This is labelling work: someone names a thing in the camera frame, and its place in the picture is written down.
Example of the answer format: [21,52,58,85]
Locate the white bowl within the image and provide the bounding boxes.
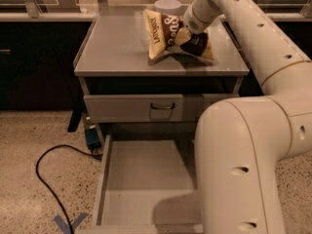
[154,0,181,15]

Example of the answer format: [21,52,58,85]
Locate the black drawer handle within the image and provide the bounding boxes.
[150,102,176,110]

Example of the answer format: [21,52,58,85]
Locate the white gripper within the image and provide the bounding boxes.
[174,4,218,46]

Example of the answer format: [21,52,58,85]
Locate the grey drawer cabinet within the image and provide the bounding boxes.
[75,6,249,139]

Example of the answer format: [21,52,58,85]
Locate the dark base cabinets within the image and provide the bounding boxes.
[0,21,90,110]

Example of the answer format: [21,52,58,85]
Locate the black cable left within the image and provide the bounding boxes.
[34,144,103,234]

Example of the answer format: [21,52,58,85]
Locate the blue power box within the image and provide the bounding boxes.
[84,126,101,150]

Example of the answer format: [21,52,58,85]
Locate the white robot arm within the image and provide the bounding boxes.
[183,0,312,234]

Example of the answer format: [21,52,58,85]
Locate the blue tape cross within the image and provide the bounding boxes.
[54,213,88,234]

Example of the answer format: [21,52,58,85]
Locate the grey top drawer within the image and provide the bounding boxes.
[84,94,238,123]

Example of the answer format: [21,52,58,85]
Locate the open grey middle drawer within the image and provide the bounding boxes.
[76,133,205,234]

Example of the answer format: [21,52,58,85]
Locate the brown chip bag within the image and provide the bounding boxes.
[143,9,214,62]

